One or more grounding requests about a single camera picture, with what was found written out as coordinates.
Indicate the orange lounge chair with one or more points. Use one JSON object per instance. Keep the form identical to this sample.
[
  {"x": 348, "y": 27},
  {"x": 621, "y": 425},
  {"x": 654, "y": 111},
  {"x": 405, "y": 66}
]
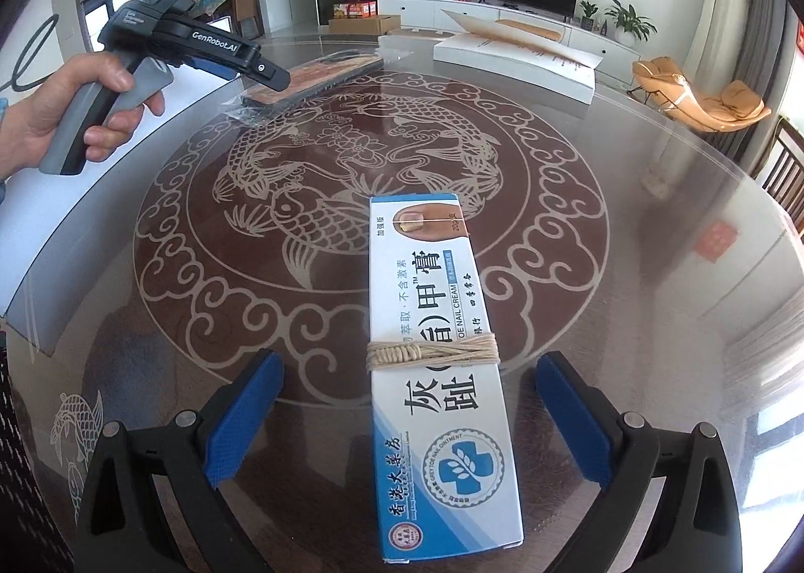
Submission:
[{"x": 735, "y": 108}]

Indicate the small dark potted plant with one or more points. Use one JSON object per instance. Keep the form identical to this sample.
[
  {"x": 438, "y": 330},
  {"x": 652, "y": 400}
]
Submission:
[{"x": 589, "y": 15}]

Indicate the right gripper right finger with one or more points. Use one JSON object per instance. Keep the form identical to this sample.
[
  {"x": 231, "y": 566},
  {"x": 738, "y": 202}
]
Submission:
[{"x": 695, "y": 526}]

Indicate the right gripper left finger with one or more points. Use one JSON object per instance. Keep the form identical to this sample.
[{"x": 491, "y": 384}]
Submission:
[{"x": 122, "y": 525}]

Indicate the phone case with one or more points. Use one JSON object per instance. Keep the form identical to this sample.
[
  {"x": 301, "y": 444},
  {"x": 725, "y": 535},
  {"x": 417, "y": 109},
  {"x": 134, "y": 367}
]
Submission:
[{"x": 258, "y": 103}]

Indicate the blue white nail cream box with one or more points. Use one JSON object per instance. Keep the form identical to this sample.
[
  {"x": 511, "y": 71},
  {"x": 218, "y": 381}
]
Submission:
[{"x": 445, "y": 476}]

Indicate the brown cardboard box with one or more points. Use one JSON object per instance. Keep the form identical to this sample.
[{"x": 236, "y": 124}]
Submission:
[{"x": 369, "y": 26}]

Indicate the potted green plant right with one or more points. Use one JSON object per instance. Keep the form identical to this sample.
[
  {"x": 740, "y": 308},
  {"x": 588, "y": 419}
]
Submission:
[{"x": 627, "y": 19}]

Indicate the wooden dining chair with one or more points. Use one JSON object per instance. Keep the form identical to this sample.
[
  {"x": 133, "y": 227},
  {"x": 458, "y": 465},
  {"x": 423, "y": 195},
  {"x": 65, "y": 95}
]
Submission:
[{"x": 780, "y": 171}]

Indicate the cream curtain bundle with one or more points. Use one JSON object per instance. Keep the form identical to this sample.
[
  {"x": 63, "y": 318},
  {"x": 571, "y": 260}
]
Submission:
[{"x": 712, "y": 57}]

